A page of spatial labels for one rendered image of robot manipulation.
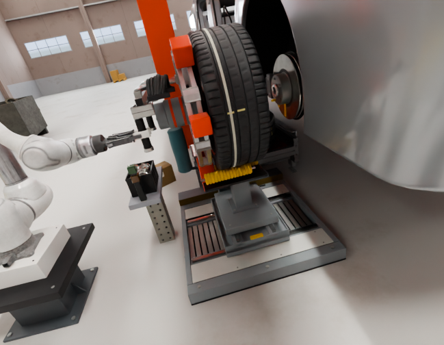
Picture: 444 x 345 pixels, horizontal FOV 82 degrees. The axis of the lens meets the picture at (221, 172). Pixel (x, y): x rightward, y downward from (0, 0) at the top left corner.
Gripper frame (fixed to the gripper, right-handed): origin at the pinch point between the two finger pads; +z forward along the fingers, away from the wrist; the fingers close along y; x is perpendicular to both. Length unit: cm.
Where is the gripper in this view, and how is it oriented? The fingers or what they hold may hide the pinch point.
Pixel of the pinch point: (142, 133)
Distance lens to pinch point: 116.2
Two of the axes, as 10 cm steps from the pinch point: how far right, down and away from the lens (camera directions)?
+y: 1.9, 4.2, -8.9
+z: 9.6, -2.5, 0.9
